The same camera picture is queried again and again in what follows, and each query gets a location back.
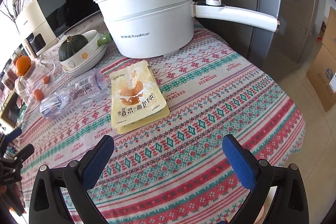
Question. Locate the small tangerine left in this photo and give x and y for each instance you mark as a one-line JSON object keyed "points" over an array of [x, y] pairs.
{"points": [[38, 95]]}

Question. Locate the dark green squash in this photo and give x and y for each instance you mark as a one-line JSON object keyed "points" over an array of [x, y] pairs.
{"points": [[72, 45]]}

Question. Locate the small tangerine right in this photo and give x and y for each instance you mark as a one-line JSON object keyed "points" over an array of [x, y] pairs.
{"points": [[46, 79]]}

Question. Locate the small tangerine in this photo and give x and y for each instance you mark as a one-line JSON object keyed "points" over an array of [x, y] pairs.
{"points": [[46, 79], [38, 95]]}

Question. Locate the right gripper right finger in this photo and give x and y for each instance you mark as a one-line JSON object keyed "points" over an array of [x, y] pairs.
{"points": [[289, 204]]}

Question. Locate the cream coloured appliance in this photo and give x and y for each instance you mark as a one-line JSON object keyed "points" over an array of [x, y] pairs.
{"points": [[35, 31]]}

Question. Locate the large orange fruit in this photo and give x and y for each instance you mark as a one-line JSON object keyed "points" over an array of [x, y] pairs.
{"points": [[22, 65]]}

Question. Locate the brown cardboard box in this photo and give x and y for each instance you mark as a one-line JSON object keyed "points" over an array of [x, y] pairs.
{"points": [[321, 73]]}

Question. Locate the clear plastic bottle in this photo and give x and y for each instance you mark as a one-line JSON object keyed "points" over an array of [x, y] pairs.
{"points": [[80, 92]]}

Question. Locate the white ceramic bowl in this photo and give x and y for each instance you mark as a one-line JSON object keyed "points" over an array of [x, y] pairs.
{"points": [[96, 41]]}

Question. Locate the white ceramic plate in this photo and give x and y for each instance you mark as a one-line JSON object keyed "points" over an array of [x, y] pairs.
{"points": [[87, 65]]}

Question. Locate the white electric cooking pot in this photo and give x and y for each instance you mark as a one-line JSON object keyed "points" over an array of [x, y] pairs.
{"points": [[149, 28]]}

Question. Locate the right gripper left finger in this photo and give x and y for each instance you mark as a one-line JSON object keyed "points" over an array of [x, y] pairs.
{"points": [[47, 204]]}

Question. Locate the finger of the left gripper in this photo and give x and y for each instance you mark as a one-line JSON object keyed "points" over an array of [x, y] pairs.
{"points": [[6, 139]]}

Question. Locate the yellow bread ball pouch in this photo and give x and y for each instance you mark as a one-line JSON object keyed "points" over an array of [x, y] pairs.
{"points": [[136, 98]]}

